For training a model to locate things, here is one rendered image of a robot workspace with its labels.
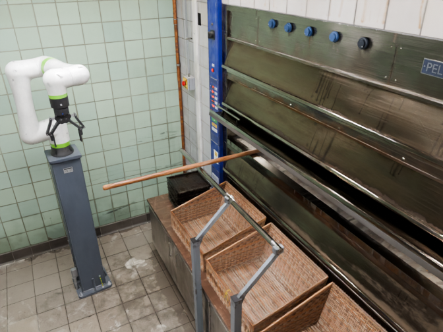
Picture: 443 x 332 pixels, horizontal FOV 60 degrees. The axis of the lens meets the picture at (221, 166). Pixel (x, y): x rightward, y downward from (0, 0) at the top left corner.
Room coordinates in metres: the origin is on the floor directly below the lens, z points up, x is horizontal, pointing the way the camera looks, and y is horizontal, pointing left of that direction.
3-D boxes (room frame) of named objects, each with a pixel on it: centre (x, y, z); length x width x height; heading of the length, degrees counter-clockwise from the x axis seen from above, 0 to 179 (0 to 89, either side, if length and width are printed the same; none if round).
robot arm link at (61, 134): (2.33, 1.09, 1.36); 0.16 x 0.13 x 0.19; 135
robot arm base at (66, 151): (2.39, 1.11, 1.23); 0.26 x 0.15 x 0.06; 31
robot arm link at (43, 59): (2.28, 1.03, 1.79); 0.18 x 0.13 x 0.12; 45
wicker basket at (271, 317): (1.65, -0.23, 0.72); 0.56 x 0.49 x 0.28; 27
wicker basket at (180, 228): (2.18, 0.04, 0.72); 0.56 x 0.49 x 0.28; 28
